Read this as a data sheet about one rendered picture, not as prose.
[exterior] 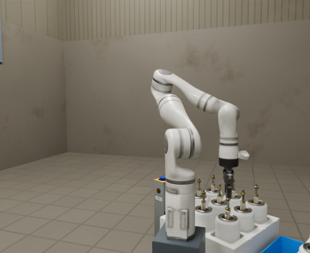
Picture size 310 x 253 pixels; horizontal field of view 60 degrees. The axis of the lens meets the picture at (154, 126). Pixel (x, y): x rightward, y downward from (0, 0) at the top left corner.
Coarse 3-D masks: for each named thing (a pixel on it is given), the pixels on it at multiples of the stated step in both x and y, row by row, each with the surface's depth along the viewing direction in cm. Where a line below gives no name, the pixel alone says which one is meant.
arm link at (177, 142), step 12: (168, 132) 80; (180, 132) 79; (168, 144) 78; (180, 144) 78; (168, 156) 79; (180, 156) 79; (168, 168) 80; (180, 168) 80; (168, 180) 81; (180, 180) 79; (192, 180) 80
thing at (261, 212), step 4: (248, 204) 122; (252, 208) 120; (256, 208) 119; (260, 208) 119; (264, 208) 120; (256, 212) 120; (260, 212) 119; (264, 212) 120; (256, 216) 120; (260, 216) 120; (264, 216) 120; (256, 220) 120; (260, 220) 120; (264, 220) 120
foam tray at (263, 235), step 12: (264, 228) 115; (276, 228) 122; (216, 240) 104; (240, 240) 104; (252, 240) 107; (264, 240) 114; (216, 252) 104; (228, 252) 100; (240, 252) 101; (252, 252) 108
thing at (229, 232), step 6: (216, 222) 107; (222, 222) 104; (228, 222) 104; (234, 222) 104; (216, 228) 108; (222, 228) 104; (228, 228) 103; (234, 228) 103; (216, 234) 108; (222, 234) 104; (228, 234) 104; (234, 234) 104; (228, 240) 104; (234, 240) 104
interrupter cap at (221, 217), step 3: (222, 213) 111; (219, 216) 108; (222, 216) 109; (231, 216) 109; (234, 216) 108; (222, 219) 105; (225, 219) 105; (228, 219) 106; (231, 219) 106; (234, 219) 106; (237, 219) 106
